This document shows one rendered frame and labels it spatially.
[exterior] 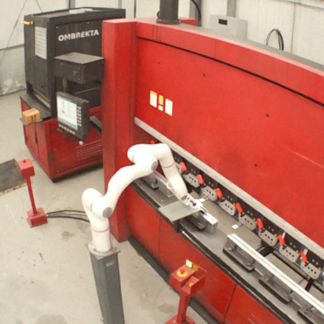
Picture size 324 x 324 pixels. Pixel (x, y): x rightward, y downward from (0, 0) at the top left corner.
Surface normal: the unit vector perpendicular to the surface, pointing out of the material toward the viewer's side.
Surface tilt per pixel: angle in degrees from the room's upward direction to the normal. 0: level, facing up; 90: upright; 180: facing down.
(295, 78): 90
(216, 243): 0
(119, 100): 90
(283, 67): 90
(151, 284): 0
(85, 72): 90
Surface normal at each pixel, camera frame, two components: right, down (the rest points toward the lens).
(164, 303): 0.04, -0.87
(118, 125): 0.56, 0.43
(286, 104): -0.83, 0.25
